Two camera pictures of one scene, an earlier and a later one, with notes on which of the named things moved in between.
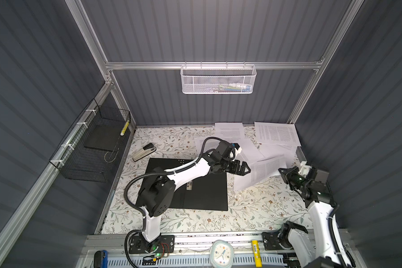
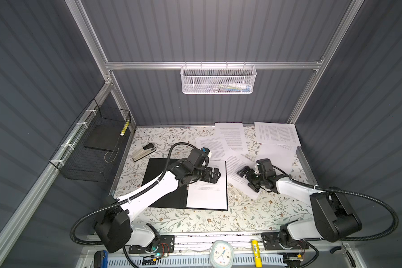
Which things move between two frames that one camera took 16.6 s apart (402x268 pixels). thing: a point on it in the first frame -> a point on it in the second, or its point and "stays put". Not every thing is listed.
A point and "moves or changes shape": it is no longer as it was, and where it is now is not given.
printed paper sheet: x=277 y=133 stays put
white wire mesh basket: x=218 y=79 stays put
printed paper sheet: x=258 y=170 moves or changes shape
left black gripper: x=235 y=170 -> x=215 y=176
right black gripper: x=289 y=172 -> x=248 y=177
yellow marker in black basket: x=124 y=128 stays put
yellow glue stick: x=257 y=253 stays put
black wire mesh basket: x=87 y=153 stays put
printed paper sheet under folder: x=209 y=144 stays put
